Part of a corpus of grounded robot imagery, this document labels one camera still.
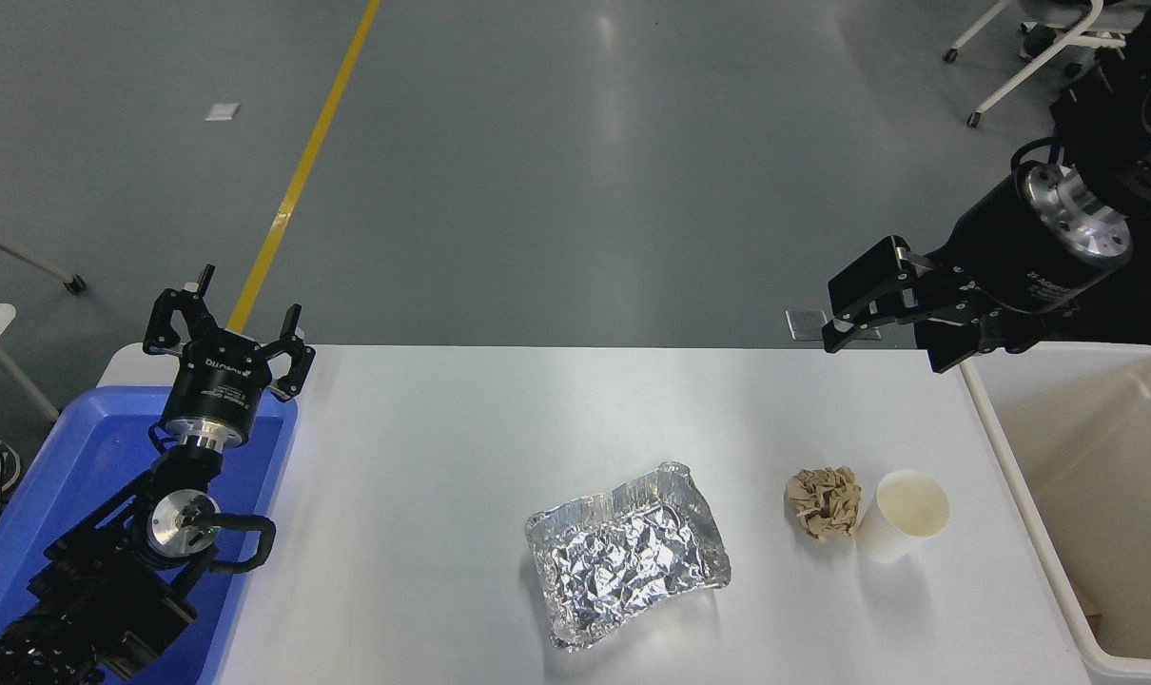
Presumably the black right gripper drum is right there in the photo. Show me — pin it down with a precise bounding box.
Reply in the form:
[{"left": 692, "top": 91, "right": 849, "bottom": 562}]
[{"left": 935, "top": 174, "right": 1107, "bottom": 316}]

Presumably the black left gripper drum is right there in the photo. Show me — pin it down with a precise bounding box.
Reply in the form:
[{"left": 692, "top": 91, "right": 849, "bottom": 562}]
[{"left": 162, "top": 330, "right": 274, "bottom": 440}]

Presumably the white paper cup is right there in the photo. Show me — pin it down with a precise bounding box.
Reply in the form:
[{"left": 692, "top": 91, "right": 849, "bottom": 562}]
[{"left": 853, "top": 469, "right": 951, "bottom": 563}]

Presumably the blue plastic tray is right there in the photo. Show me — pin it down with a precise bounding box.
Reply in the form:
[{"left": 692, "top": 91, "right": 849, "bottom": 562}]
[{"left": 0, "top": 385, "right": 299, "bottom": 685}]

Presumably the large pale plastic bin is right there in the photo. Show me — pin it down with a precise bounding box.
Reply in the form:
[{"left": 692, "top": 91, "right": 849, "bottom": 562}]
[{"left": 956, "top": 342, "right": 1151, "bottom": 681}]

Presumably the crumpled tan paper ball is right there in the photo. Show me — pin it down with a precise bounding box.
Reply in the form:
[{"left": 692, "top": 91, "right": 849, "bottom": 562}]
[{"left": 785, "top": 466, "right": 863, "bottom": 542}]

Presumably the crumpled foil tray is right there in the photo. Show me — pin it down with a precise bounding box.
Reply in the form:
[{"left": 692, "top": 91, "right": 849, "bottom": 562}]
[{"left": 524, "top": 461, "right": 732, "bottom": 652}]

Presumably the grey frame with caster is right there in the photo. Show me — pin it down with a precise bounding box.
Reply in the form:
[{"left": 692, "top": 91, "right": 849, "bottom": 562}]
[{"left": 0, "top": 226, "right": 88, "bottom": 305}]

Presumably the white wheeled chair frame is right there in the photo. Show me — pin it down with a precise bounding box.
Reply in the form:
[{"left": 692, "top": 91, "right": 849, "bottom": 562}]
[{"left": 942, "top": 0, "right": 1133, "bottom": 129}]

